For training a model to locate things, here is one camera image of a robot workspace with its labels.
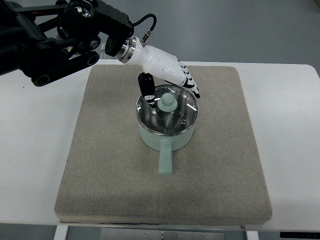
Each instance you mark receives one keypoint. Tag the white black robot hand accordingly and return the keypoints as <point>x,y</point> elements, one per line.
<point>158,63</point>

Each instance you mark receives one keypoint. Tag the glass lid with green knob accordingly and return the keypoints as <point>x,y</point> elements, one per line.
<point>167,123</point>

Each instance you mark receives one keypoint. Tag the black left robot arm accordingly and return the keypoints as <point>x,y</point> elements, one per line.
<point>50,42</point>

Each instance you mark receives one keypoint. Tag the mint green saucepan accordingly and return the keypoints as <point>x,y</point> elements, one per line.
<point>165,145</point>

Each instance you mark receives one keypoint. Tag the black control panel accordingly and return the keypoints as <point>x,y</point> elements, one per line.
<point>300,235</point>

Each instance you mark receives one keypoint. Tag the metal table base plate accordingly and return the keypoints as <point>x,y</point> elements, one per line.
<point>140,234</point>

